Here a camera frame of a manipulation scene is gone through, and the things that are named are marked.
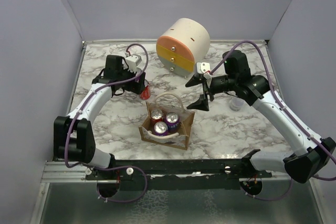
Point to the small clear plastic cup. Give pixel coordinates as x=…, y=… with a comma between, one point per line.
x=236, y=104

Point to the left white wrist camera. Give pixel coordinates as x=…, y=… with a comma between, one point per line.
x=132, y=62

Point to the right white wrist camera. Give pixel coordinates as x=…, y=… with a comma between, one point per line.
x=202, y=70

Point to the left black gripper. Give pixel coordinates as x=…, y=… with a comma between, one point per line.
x=135, y=86

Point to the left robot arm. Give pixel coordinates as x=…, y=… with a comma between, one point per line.
x=73, y=134

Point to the round three-drawer storage box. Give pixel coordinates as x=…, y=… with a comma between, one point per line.
x=184, y=44

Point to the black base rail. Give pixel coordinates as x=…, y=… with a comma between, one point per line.
x=178, y=174

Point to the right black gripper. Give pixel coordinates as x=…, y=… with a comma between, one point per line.
x=202, y=103

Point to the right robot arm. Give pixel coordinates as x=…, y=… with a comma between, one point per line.
x=309, y=151

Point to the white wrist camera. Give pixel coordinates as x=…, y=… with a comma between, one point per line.
x=202, y=70
x=132, y=62

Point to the red soda can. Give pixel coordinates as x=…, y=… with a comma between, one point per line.
x=156, y=115

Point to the red can back left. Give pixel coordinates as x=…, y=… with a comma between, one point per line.
x=146, y=93

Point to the purple soda can front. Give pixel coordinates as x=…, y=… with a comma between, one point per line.
x=172, y=121

